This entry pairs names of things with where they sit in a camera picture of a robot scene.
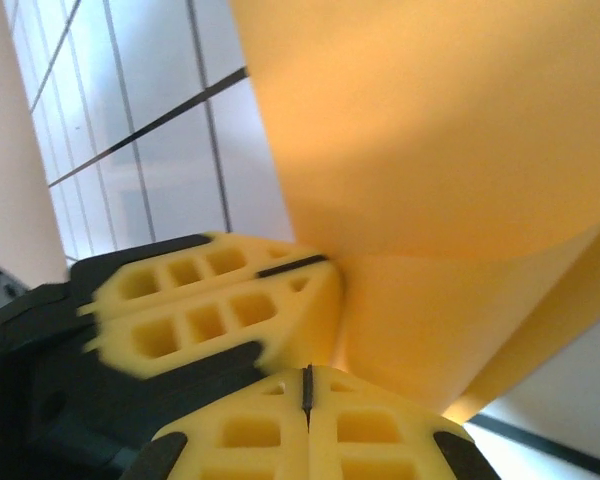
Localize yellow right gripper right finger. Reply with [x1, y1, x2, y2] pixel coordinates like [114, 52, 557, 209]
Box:
[307, 364, 496, 480]

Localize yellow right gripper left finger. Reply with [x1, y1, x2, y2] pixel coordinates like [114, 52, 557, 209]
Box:
[119, 367, 311, 480]

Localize yellow cloth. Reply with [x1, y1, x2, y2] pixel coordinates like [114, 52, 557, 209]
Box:
[227, 0, 600, 421]

